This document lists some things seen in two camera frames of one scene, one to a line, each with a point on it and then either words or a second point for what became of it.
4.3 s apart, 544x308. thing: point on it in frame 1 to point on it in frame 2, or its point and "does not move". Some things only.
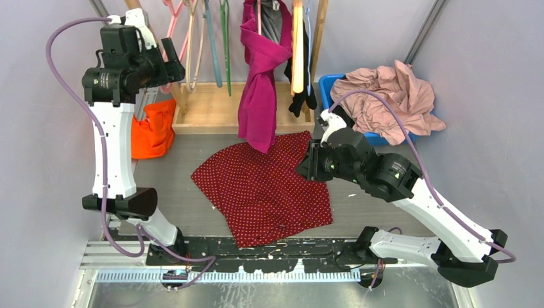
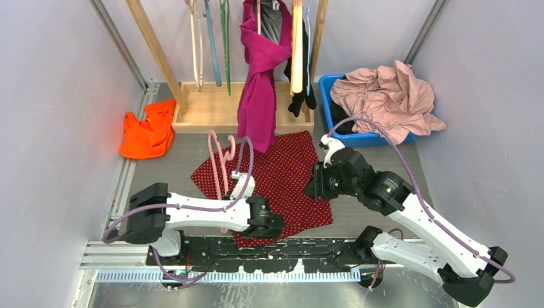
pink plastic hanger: (165, 88) to (222, 160)
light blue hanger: (308, 23) does not move
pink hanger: (259, 17) does not move
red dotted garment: (262, 197) does not move
